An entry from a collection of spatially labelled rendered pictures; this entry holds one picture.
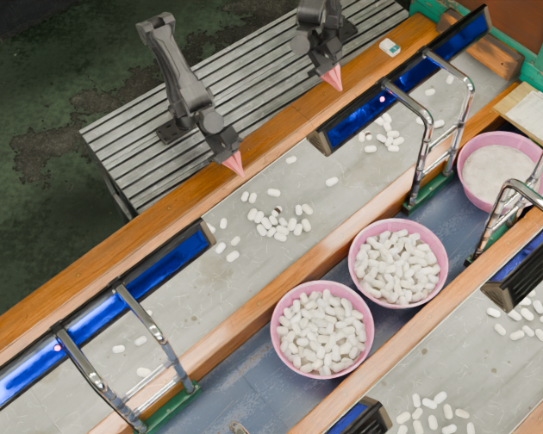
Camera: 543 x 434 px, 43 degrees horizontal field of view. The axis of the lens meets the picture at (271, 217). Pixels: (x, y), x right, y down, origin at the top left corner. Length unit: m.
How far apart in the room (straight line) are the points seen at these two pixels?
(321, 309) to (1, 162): 1.87
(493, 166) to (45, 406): 1.41
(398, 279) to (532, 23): 0.85
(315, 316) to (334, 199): 0.37
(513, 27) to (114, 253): 1.35
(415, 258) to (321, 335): 0.34
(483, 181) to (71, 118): 1.95
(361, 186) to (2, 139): 1.87
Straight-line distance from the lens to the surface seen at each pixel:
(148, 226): 1.97
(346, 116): 1.70
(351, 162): 2.06
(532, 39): 2.21
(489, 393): 1.81
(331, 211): 1.97
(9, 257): 3.00
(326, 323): 1.81
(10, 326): 1.96
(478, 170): 2.10
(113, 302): 1.53
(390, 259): 1.90
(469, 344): 1.84
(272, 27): 2.54
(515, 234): 1.98
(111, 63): 3.46
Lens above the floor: 2.44
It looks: 60 degrees down
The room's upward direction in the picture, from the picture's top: 6 degrees counter-clockwise
